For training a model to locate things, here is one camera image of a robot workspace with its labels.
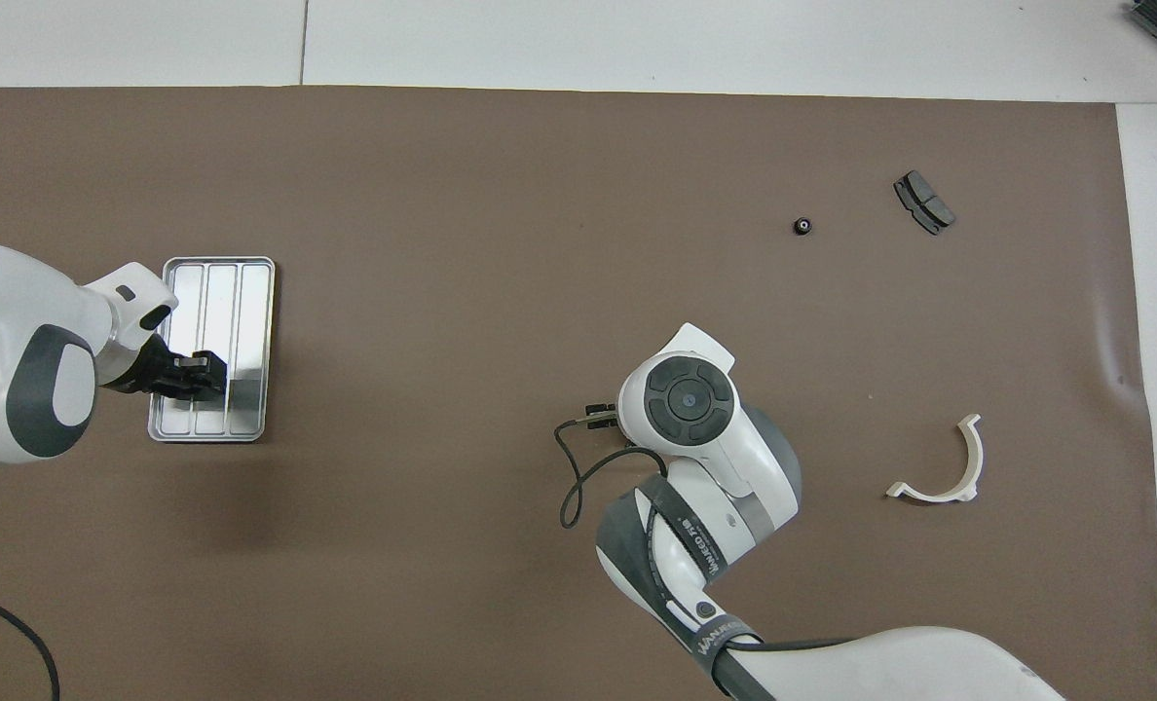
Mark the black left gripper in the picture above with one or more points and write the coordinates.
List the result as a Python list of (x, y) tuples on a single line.
[(184, 368)]

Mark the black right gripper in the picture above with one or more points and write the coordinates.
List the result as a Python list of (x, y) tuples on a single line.
[(603, 417)]

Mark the small black bearing gear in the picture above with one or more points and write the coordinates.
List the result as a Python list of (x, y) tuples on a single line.
[(802, 226)]

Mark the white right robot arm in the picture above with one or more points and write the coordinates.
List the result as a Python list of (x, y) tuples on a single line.
[(686, 399)]

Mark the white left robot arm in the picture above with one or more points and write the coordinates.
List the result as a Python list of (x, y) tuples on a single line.
[(14, 341)]

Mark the silver metal tray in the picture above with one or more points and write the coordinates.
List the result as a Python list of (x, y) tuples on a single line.
[(247, 321)]

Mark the brown table mat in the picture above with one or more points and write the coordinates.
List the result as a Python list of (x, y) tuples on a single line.
[(442, 195)]

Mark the stacked grey brake pads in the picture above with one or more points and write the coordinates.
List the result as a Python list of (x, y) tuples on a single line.
[(924, 202)]

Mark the white curved plastic bracket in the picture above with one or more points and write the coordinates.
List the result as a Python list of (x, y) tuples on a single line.
[(934, 496)]

